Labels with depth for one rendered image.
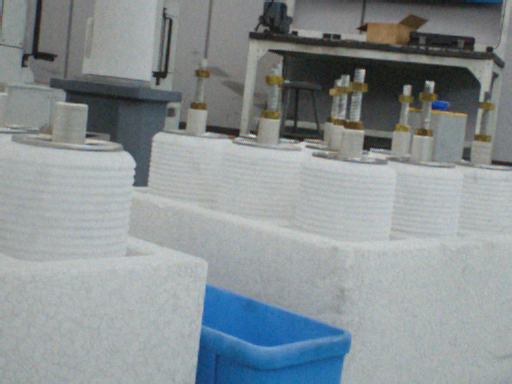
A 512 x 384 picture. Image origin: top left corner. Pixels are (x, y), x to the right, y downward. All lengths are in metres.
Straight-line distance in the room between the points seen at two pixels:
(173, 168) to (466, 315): 0.36
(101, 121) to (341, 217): 0.58
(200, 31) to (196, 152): 5.81
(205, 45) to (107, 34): 5.43
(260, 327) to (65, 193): 0.26
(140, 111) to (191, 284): 0.69
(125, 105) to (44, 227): 0.70
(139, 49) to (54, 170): 0.74
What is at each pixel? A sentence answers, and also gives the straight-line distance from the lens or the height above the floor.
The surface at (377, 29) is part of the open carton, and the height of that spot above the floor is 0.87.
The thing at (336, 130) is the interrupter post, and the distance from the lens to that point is 1.01.
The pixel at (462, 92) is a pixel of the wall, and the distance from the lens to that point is 6.16.
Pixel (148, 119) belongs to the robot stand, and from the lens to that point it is 1.32.
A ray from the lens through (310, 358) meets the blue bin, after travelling 0.68.
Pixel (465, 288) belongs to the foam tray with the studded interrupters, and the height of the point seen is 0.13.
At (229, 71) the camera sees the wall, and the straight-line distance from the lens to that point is 6.64.
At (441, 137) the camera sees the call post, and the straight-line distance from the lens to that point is 1.25.
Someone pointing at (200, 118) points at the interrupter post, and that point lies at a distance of 1.01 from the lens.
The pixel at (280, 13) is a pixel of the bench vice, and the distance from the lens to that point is 5.68.
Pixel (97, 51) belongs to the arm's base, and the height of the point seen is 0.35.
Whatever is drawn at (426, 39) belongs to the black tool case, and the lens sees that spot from 5.62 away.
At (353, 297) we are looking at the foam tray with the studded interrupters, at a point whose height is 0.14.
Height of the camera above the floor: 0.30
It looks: 3 degrees down
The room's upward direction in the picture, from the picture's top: 6 degrees clockwise
